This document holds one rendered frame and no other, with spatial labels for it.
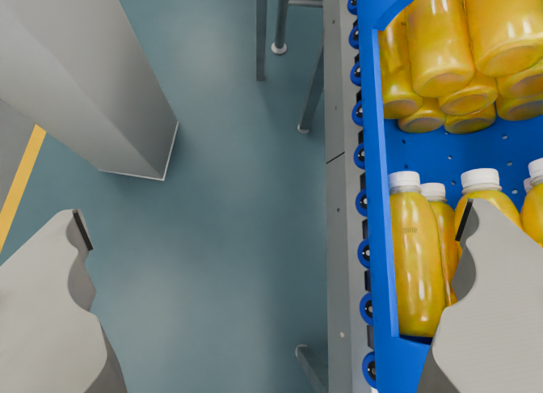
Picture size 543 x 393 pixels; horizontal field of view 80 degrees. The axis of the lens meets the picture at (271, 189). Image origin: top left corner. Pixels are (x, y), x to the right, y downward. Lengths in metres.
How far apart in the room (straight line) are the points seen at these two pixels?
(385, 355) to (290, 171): 1.23
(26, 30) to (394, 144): 0.69
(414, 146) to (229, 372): 1.16
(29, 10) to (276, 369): 1.33
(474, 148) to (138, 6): 1.84
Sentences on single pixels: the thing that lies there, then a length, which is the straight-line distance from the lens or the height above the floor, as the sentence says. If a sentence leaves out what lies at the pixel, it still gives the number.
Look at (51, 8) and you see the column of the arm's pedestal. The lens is 0.86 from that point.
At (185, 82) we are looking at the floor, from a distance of 1.76.
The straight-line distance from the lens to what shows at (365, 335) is 0.52.
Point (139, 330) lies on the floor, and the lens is 1.51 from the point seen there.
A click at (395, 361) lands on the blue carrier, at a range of 0.34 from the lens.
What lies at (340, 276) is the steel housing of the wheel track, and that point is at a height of 0.88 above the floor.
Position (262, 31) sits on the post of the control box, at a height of 0.33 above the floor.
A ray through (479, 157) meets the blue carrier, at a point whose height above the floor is 0.98.
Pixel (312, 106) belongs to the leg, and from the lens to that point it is 1.39.
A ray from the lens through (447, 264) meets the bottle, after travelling 0.46.
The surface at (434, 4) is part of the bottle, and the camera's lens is 0.48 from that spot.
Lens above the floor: 1.43
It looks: 74 degrees down
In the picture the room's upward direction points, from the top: 9 degrees clockwise
